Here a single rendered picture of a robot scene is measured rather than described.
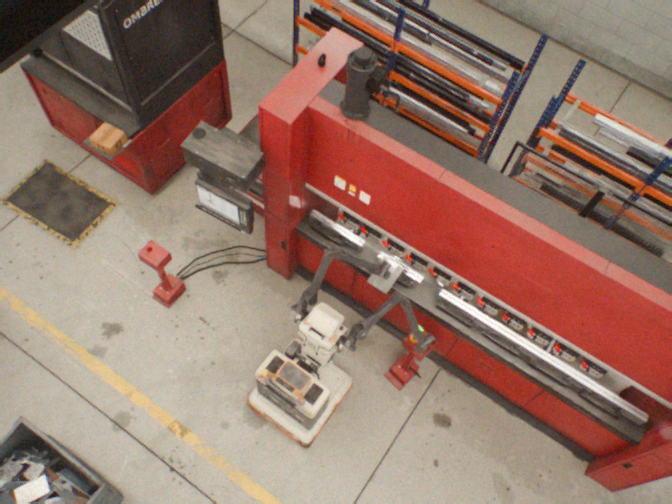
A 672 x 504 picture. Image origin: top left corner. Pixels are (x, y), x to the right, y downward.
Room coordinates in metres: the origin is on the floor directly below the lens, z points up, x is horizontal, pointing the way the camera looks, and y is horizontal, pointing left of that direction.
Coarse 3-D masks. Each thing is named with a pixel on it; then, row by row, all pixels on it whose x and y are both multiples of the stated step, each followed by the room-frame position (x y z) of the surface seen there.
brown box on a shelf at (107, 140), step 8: (104, 128) 3.07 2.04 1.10; (112, 128) 3.09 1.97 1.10; (96, 136) 2.98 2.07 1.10; (104, 136) 2.99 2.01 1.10; (112, 136) 3.01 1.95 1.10; (120, 136) 3.03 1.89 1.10; (88, 144) 2.97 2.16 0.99; (96, 144) 2.93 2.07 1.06; (104, 144) 2.92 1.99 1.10; (112, 144) 2.93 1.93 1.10; (120, 144) 2.99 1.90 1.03; (128, 144) 3.04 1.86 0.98; (104, 152) 2.91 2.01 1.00; (112, 152) 2.90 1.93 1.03
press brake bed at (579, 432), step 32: (320, 256) 2.46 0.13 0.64; (320, 288) 2.45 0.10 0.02; (352, 288) 2.32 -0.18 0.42; (384, 320) 2.21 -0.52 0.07; (416, 320) 2.04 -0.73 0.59; (448, 352) 1.90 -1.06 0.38; (480, 352) 1.81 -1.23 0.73; (480, 384) 1.78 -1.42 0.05; (512, 384) 1.66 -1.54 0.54; (544, 416) 1.51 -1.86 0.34; (576, 416) 1.45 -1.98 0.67; (576, 448) 1.38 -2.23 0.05; (608, 448) 1.30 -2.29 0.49
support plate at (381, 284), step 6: (384, 258) 2.35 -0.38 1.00; (396, 270) 2.26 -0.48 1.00; (402, 270) 2.27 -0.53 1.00; (372, 276) 2.18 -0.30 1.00; (378, 276) 2.19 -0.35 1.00; (390, 276) 2.20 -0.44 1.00; (372, 282) 2.13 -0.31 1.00; (378, 282) 2.13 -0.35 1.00; (384, 282) 2.14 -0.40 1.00; (390, 282) 2.15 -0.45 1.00; (378, 288) 2.09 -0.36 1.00; (384, 288) 2.09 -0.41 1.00; (390, 288) 2.10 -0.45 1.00
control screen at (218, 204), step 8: (200, 192) 2.39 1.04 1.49; (208, 192) 2.36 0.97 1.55; (200, 200) 2.39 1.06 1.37; (208, 200) 2.36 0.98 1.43; (216, 200) 2.34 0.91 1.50; (224, 200) 2.31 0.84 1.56; (216, 208) 2.34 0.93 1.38; (224, 208) 2.31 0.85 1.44; (232, 208) 2.29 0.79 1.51; (232, 216) 2.29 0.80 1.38
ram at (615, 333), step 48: (336, 144) 2.58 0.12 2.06; (336, 192) 2.56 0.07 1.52; (384, 192) 2.40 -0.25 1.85; (432, 192) 2.27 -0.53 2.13; (432, 240) 2.21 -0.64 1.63; (480, 240) 2.09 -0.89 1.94; (480, 288) 2.02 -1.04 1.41; (528, 288) 1.91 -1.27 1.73; (576, 288) 1.82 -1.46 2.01; (576, 336) 1.73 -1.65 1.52; (624, 336) 1.65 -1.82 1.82
